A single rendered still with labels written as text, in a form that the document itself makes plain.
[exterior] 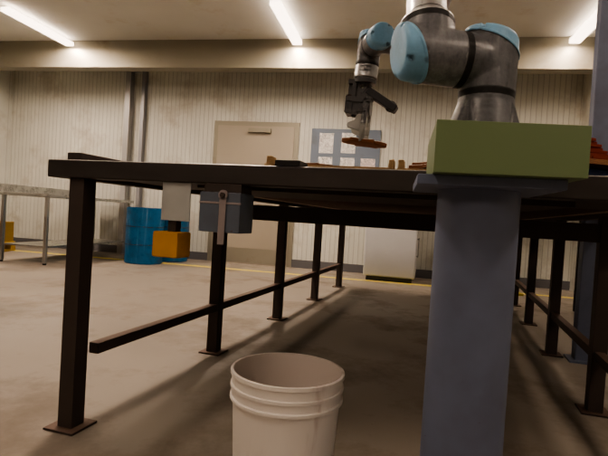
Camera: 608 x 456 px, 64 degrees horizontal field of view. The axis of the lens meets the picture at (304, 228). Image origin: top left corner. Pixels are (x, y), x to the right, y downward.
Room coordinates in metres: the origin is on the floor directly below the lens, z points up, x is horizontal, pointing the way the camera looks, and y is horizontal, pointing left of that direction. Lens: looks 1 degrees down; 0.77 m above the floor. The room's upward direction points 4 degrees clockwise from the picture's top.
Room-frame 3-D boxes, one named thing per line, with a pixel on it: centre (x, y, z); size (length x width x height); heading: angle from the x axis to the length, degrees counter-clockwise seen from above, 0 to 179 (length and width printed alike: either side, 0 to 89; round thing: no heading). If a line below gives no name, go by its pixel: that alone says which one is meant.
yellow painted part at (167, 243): (1.54, 0.41, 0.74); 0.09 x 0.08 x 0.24; 73
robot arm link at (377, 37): (1.49, -0.20, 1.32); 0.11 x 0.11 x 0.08; 8
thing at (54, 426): (1.67, 0.76, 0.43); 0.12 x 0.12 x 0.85; 73
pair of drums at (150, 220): (6.99, 2.08, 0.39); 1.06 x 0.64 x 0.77; 169
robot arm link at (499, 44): (1.05, -0.37, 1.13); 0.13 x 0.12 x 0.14; 98
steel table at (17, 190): (6.78, 3.21, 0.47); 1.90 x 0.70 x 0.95; 169
